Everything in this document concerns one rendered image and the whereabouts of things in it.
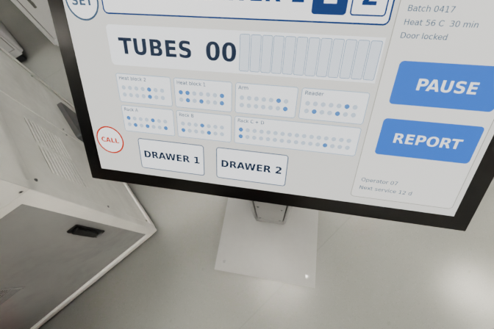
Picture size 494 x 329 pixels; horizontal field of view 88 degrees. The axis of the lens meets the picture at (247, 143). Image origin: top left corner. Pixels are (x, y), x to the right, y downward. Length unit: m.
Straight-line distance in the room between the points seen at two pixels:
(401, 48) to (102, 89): 0.34
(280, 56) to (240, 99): 0.07
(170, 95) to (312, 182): 0.21
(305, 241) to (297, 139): 1.01
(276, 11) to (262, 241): 1.11
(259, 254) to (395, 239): 0.64
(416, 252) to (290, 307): 0.62
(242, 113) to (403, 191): 0.22
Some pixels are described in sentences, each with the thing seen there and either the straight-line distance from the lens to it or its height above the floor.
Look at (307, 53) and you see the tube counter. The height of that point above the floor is 1.11.
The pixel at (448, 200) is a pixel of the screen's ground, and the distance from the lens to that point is 0.39.
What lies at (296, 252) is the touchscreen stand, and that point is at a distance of 1.29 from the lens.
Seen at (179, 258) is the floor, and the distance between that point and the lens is 1.39.
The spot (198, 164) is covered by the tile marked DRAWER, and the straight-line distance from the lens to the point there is 0.36.
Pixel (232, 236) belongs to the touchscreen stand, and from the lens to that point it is 1.30.
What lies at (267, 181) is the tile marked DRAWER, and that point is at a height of 0.99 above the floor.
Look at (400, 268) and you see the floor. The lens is 1.44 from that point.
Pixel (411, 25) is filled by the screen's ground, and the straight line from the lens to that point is 0.31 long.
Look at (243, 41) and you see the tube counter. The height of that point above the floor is 1.12.
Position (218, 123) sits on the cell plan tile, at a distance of 0.32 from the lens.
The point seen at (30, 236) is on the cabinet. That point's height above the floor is 0.63.
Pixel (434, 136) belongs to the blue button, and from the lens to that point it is 0.35.
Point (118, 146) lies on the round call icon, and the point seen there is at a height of 1.01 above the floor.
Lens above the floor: 1.32
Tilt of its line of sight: 64 degrees down
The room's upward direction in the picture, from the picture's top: 11 degrees counter-clockwise
